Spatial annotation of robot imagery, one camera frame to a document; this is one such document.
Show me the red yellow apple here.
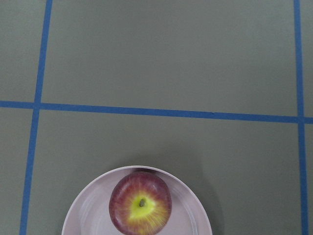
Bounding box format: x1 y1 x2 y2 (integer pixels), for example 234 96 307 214
109 171 172 235

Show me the pink plate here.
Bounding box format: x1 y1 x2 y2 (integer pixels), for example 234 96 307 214
62 165 213 235

